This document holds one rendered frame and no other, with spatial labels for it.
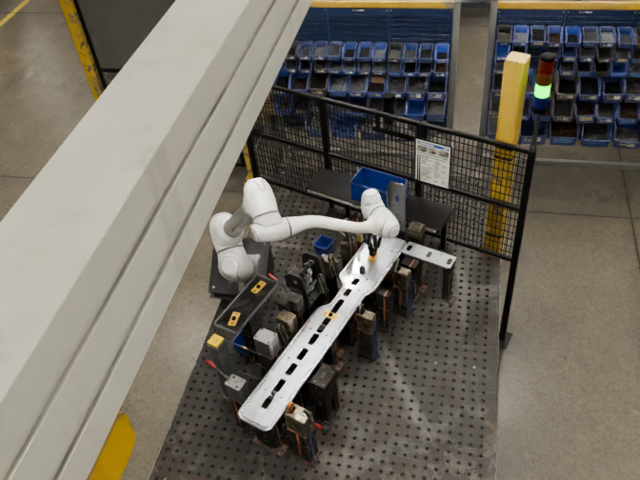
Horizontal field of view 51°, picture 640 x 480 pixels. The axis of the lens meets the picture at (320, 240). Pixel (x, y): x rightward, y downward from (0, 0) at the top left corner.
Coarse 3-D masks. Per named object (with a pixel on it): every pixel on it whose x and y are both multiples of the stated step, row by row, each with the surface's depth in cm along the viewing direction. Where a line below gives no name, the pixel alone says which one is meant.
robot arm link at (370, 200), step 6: (366, 192) 341; (372, 192) 340; (378, 192) 341; (366, 198) 339; (372, 198) 338; (378, 198) 340; (366, 204) 341; (372, 204) 340; (378, 204) 340; (366, 210) 342; (372, 210) 338; (366, 216) 345
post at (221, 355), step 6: (222, 342) 321; (210, 348) 320; (222, 348) 321; (228, 348) 326; (210, 354) 325; (216, 354) 321; (222, 354) 323; (228, 354) 327; (216, 360) 325; (222, 360) 324; (228, 360) 330; (216, 366) 331; (222, 366) 328; (228, 366) 332; (228, 372) 334; (222, 378) 337; (222, 384) 342; (228, 396) 348
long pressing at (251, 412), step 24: (384, 240) 382; (360, 264) 370; (384, 264) 368; (360, 288) 357; (312, 312) 347; (336, 312) 346; (336, 336) 336; (288, 360) 327; (312, 360) 326; (264, 384) 318; (288, 384) 317; (240, 408) 310
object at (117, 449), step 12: (120, 408) 50; (120, 420) 47; (120, 432) 48; (132, 432) 49; (108, 444) 46; (120, 444) 48; (132, 444) 50; (108, 456) 46; (120, 456) 48; (96, 468) 45; (108, 468) 46; (120, 468) 48
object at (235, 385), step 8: (232, 376) 316; (232, 384) 313; (240, 384) 312; (232, 392) 315; (240, 392) 312; (248, 392) 319; (232, 400) 320; (240, 400) 316; (240, 424) 335; (248, 424) 330; (248, 432) 334
